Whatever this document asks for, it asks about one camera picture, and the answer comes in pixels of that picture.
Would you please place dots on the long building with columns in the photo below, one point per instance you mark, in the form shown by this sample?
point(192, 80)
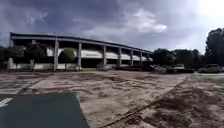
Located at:
point(93, 50)

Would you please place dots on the weathered grey concrete pavement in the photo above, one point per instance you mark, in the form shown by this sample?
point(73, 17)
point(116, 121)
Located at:
point(116, 96)

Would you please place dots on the small round tree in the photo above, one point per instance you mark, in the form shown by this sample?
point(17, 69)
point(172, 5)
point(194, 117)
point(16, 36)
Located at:
point(10, 53)
point(35, 51)
point(67, 55)

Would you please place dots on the vehicle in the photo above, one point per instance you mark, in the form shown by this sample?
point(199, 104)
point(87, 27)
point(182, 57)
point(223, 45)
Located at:
point(180, 69)

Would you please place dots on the row of dark trees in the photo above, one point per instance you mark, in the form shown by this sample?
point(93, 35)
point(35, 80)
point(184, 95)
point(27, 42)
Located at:
point(186, 56)

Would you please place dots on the pale car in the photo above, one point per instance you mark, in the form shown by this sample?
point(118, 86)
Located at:
point(210, 68)

